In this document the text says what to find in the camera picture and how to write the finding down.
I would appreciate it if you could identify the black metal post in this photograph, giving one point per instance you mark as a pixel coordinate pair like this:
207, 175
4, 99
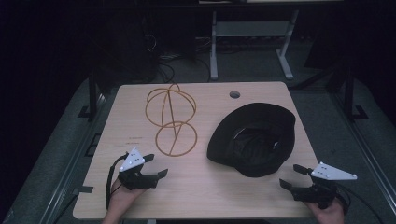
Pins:
92, 96

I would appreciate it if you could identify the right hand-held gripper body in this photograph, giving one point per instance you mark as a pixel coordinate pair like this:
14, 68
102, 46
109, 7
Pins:
323, 193

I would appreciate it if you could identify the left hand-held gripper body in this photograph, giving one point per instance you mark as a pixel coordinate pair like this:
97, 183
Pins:
137, 182

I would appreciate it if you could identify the person's right hand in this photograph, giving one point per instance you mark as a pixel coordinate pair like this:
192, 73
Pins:
330, 216

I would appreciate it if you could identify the person's left hand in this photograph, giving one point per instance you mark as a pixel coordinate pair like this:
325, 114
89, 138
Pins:
120, 200

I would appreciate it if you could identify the black bucket hat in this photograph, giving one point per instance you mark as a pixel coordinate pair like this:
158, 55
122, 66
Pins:
224, 149

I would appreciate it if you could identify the grey metal stand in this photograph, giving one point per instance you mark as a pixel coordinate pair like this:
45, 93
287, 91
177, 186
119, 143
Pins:
252, 28

